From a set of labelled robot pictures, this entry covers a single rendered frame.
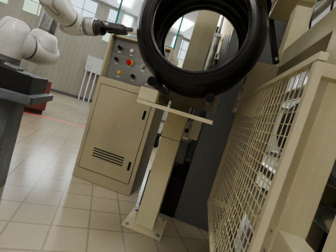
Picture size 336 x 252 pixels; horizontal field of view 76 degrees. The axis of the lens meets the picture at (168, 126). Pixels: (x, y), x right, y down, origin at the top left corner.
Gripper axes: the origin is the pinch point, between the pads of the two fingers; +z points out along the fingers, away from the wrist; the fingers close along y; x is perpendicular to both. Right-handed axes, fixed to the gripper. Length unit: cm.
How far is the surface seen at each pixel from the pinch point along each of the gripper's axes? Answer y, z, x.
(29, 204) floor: 7, -53, 106
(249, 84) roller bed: 21, 64, 16
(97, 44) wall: 894, -523, -247
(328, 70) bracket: -57, 65, 25
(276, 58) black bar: 22, 76, 0
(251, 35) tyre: -13, 55, 2
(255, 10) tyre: -13, 55, -8
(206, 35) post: 28.4, 35.4, -11.6
